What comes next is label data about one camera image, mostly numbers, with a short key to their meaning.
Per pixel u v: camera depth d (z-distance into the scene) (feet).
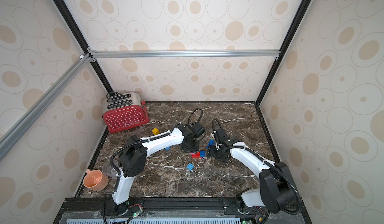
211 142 3.12
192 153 2.87
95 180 2.65
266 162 1.52
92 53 2.94
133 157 1.66
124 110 3.03
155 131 3.27
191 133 2.16
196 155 2.94
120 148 3.10
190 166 2.81
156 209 2.39
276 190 1.37
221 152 2.12
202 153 2.90
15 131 1.74
